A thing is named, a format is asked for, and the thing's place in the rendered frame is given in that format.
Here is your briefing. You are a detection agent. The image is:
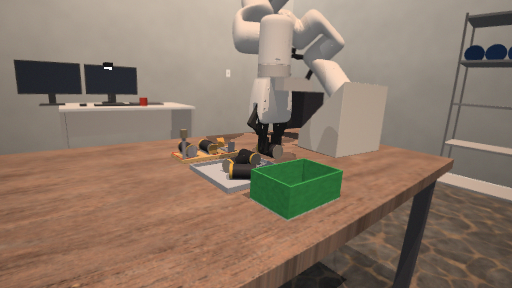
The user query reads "green open box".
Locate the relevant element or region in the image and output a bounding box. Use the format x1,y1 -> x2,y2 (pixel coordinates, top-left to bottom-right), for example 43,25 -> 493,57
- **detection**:
250,158 -> 343,222

